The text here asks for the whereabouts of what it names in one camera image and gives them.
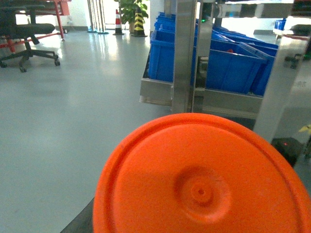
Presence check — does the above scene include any green potted plant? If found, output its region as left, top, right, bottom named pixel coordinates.
left=115, top=0, right=149, bottom=33

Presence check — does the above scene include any stainless steel rack frame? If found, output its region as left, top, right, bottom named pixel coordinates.
left=141, top=0, right=311, bottom=141

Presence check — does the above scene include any blue plastic bin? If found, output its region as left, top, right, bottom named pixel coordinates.
left=205, top=39, right=267, bottom=94
left=148, top=31, right=175, bottom=83

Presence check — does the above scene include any red metal table frame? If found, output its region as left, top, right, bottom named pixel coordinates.
left=15, top=0, right=71, bottom=41

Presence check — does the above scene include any black office chair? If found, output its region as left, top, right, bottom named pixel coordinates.
left=0, top=0, right=61, bottom=73

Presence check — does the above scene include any red white traffic cone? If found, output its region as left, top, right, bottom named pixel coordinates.
left=113, top=9, right=124, bottom=35

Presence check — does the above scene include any yellow black traffic cone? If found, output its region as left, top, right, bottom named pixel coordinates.
left=132, top=7, right=147, bottom=37

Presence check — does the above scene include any black box with red light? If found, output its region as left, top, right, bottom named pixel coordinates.
left=271, top=137, right=303, bottom=167

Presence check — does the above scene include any orange cylindrical capacitor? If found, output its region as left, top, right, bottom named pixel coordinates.
left=93, top=113, right=311, bottom=233

